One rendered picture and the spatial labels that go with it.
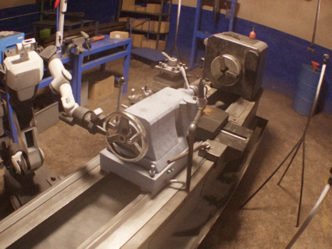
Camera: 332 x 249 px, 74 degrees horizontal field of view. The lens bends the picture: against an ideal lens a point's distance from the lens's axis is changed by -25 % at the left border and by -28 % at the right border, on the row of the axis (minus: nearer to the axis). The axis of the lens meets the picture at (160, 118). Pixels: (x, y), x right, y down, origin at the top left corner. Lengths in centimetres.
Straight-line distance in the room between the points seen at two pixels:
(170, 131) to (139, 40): 518
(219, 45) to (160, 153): 141
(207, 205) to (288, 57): 425
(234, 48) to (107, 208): 168
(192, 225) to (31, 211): 101
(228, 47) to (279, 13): 333
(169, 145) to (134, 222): 42
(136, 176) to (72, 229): 42
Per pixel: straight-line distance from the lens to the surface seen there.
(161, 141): 126
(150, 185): 124
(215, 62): 227
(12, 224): 118
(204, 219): 180
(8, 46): 284
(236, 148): 165
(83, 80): 379
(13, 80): 161
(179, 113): 138
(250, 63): 233
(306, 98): 506
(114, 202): 139
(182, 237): 167
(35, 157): 197
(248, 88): 245
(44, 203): 124
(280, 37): 563
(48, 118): 338
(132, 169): 125
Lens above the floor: 171
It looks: 28 degrees down
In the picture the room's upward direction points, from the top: 7 degrees clockwise
